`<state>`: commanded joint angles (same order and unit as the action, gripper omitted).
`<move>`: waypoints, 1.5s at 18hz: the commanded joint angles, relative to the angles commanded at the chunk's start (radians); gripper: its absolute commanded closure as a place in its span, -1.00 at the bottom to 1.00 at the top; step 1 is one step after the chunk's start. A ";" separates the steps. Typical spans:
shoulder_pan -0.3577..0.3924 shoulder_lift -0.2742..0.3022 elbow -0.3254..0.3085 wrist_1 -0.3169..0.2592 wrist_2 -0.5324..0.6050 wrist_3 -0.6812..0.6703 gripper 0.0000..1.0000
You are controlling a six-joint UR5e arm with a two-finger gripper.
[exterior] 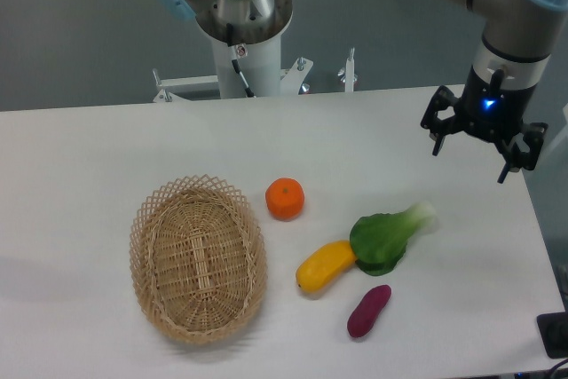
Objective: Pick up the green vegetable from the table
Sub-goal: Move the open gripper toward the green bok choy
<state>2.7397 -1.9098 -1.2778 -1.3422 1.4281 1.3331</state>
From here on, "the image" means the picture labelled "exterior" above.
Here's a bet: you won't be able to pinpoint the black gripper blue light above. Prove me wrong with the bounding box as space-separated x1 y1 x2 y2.
421 67 548 184

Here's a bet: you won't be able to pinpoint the green bok choy vegetable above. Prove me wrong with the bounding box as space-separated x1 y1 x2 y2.
349 201 437 277

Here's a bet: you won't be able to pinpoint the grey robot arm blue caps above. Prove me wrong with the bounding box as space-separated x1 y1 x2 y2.
160 0 567 173

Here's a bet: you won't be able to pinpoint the orange tangerine toy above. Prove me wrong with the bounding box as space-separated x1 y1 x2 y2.
264 178 305 221

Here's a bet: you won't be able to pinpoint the black device at table edge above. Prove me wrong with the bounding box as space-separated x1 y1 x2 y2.
536 312 567 359

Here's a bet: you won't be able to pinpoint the yellow squash toy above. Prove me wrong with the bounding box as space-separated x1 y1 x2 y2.
296 240 357 294

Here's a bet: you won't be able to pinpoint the purple sweet potato toy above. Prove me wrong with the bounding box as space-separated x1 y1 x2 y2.
346 285 392 339

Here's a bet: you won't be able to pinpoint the woven wicker basket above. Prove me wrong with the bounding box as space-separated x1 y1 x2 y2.
130 175 267 345

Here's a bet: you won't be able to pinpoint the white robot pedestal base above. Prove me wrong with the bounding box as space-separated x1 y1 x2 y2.
152 0 359 104

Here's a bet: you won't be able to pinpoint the black cable on pedestal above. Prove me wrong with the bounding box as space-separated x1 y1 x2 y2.
225 22 256 99

